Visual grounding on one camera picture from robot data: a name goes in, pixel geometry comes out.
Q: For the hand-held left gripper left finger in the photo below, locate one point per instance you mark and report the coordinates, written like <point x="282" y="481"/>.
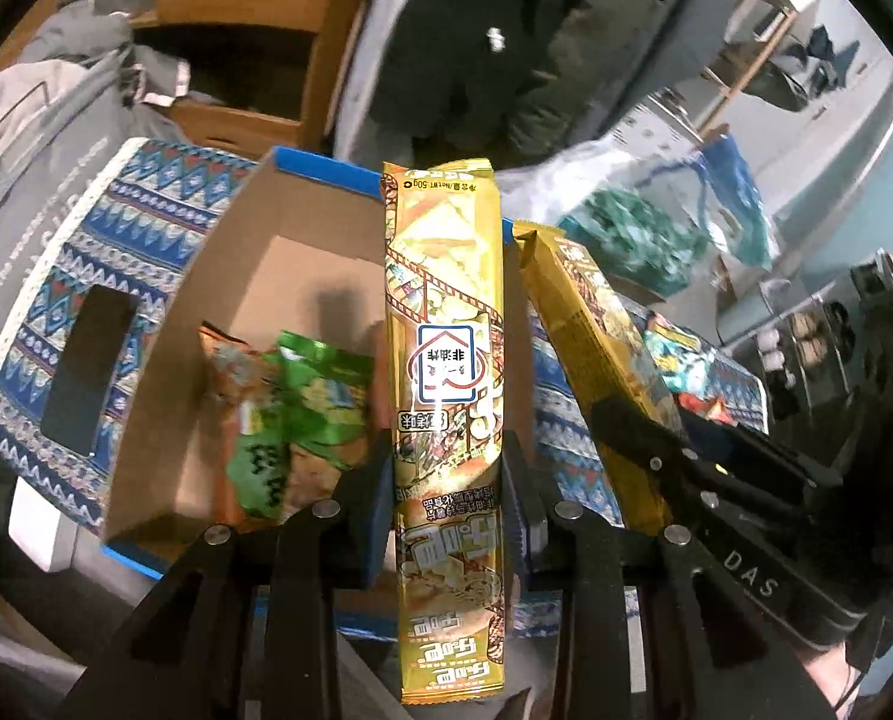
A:
<point x="379" y="514"/>

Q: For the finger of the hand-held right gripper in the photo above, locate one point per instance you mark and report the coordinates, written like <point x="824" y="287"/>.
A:
<point x="761" y="454"/>
<point x="633" y="435"/>

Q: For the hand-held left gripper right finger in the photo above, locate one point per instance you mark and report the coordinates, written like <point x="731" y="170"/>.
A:
<point x="527" y="517"/>

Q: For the red snack packet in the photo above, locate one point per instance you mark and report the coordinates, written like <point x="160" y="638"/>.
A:
<point x="705" y="405"/>

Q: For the teal snack packet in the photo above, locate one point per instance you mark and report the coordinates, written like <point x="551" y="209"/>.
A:
<point x="675" y="360"/>

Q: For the long golden snack packet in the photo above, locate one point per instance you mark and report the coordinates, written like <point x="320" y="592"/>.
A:
<point x="588" y="315"/>

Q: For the orange green snack packet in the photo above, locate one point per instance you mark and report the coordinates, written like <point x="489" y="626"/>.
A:
<point x="225" y="390"/>

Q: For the long yellow snack packet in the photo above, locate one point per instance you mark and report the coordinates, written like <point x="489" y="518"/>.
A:
<point x="446" y="315"/>

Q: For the blue cardboard box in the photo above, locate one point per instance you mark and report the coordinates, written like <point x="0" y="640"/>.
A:
<point x="281" y="270"/>

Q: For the person's right hand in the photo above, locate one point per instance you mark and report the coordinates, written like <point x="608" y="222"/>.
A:
<point x="828" y="679"/>

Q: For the shoe rack with shoes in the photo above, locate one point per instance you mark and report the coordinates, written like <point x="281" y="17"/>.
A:
<point x="768" y="341"/>

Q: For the blue plastic bag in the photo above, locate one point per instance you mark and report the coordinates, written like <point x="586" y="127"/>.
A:
<point x="738" y="195"/>

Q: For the white plastic bag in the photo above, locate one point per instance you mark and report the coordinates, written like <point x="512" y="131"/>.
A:
<point x="566" y="172"/>

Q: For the black flat rectangular object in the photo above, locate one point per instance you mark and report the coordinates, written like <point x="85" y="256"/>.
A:
<point x="90" y="375"/>

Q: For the dark hanging bag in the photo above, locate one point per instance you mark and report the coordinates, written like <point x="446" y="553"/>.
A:
<point x="791" y="82"/>

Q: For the blue patterned cloth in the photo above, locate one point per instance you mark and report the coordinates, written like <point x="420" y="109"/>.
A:
<point x="116" y="240"/>

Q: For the olive jacket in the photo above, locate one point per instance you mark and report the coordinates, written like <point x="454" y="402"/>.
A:
<point x="611" y="37"/>

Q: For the wooden wardrobe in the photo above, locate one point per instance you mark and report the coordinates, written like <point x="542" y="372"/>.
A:
<point x="266" y="120"/>

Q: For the black jacket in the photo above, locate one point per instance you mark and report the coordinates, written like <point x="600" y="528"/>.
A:
<point x="484" y="52"/>

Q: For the grey tote bag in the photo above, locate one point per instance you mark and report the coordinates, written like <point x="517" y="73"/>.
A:
<point x="34" y="187"/>

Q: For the grey clothes pile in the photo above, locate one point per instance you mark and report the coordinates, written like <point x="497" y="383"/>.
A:
<point x="94" y="45"/>

